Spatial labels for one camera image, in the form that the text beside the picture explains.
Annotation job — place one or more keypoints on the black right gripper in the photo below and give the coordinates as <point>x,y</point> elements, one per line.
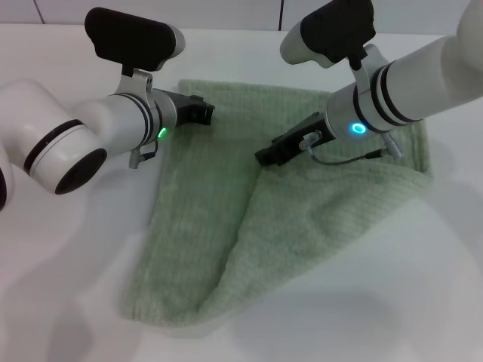
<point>288,145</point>

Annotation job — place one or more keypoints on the green ribbed towel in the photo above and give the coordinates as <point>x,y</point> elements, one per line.
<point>203,196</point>

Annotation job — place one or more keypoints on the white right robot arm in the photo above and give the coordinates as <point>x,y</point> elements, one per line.
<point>415,83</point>

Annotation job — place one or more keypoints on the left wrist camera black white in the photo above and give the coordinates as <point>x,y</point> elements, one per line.
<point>126,35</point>

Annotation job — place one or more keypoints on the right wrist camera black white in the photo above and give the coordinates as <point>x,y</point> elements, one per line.
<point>332,30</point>

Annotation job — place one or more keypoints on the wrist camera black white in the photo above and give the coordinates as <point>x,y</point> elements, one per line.
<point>332,30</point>
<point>126,35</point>

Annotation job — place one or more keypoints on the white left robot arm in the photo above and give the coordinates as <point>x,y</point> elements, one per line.
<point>75,145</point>

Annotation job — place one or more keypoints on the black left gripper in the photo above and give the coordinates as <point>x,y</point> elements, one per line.
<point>184,109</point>

